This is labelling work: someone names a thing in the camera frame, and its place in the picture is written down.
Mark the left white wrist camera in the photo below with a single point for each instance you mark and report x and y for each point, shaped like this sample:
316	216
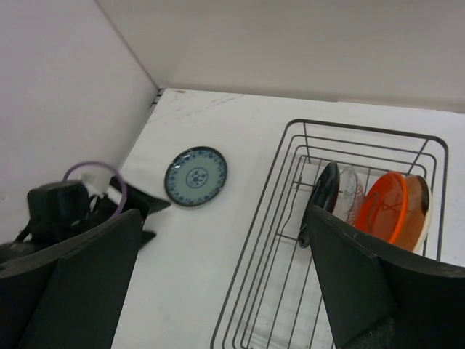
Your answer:
97	187

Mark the blue floral plate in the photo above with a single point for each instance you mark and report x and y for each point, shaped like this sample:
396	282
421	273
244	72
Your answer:
195	176

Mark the orange plate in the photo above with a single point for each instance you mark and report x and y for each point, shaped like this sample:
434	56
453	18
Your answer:
383	212

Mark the cream patterned plate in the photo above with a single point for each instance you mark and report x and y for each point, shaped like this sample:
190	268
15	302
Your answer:
418	216

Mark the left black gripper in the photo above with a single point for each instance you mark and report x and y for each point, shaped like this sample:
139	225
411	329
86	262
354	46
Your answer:
70	295

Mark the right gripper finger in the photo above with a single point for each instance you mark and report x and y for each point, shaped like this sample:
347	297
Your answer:
377	295

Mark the black plate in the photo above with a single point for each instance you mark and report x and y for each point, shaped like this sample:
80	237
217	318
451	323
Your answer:
324	195

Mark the clear glass plate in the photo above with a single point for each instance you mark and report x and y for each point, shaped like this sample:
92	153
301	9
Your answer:
350	196

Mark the dark wire dish rack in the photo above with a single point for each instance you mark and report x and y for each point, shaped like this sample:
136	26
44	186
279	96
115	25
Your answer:
274	299

